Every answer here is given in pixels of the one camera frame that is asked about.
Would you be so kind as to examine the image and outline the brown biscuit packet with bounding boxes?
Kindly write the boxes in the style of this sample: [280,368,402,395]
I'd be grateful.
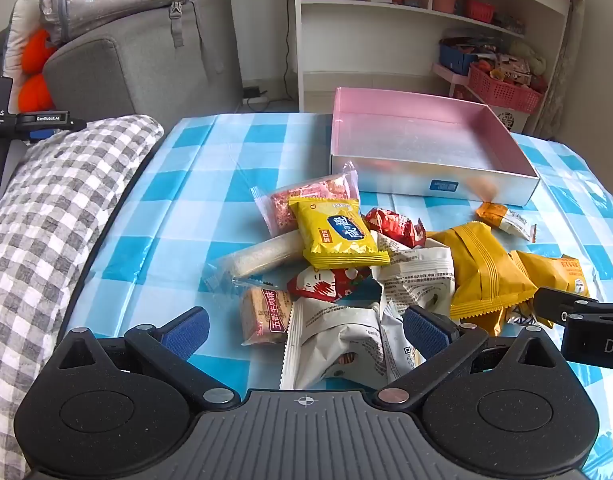
[238,287,294,347]

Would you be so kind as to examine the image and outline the blue checked tablecloth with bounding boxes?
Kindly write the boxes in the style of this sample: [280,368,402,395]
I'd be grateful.
[61,112,613,466]

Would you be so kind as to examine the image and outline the pink nougat clear packet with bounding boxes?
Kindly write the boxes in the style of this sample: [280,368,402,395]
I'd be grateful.
[250,161,361,237]

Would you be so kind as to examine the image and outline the dark red snack packet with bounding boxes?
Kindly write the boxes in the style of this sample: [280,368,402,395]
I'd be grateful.
[363,207,427,249]

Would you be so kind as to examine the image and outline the yellow packet with blue label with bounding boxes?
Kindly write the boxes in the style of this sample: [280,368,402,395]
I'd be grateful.
[288,197,390,268]

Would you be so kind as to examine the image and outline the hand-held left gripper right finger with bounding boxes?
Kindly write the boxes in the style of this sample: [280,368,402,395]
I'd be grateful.
[374,305,567,406]

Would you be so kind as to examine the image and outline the black device on stand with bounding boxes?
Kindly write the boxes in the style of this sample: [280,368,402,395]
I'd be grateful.
[0,76,87,216]

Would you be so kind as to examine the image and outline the pale green plush toy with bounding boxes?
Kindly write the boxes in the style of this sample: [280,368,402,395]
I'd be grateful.
[511,40,547,76]

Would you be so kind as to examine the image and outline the orange and white small packet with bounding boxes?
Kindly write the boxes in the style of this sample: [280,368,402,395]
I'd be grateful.
[475,201,537,244]

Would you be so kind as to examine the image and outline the small red basket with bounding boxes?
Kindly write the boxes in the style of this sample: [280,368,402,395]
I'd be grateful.
[465,0,496,23]

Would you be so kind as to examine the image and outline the pink cardboard box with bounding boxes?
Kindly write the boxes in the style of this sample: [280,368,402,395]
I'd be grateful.
[329,86,541,207]

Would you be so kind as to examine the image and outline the white bookshelf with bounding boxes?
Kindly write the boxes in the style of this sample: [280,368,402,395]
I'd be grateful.
[286,0,586,133]

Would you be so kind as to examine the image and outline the grey patterned curtain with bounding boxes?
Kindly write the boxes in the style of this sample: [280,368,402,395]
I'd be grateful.
[537,0,587,136]

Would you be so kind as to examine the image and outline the grey checked cushion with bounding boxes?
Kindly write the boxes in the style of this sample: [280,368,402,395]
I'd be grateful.
[0,114,164,480]

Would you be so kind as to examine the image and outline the white storage box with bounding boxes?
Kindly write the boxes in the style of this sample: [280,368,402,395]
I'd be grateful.
[487,105,530,133]

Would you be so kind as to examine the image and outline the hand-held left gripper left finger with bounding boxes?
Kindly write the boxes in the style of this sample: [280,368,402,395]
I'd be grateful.
[50,306,242,406]

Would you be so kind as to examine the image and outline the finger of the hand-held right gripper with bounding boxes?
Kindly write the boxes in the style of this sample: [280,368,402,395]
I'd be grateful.
[533,286,613,328]

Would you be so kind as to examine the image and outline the red and white snack packet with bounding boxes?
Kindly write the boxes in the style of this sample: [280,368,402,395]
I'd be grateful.
[286,265,373,303]

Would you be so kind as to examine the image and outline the large yellow snack packet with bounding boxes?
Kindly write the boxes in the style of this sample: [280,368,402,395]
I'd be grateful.
[427,221,540,336]
[509,250,590,311]

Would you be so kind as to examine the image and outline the orange and white plush toy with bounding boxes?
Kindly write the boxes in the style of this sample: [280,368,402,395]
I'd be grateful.
[5,0,57,113]

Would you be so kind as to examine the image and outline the blue storage bin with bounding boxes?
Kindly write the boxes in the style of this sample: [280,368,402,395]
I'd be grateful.
[439,42,480,76]

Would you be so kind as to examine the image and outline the large red plastic basket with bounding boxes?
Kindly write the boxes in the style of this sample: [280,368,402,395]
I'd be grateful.
[467,62,545,113]

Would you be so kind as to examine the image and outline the white rice bar clear packet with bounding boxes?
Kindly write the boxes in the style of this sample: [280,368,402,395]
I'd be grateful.
[202,232,307,293]

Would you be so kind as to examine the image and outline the grey sofa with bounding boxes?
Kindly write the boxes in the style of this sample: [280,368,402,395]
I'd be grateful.
[0,0,244,126]

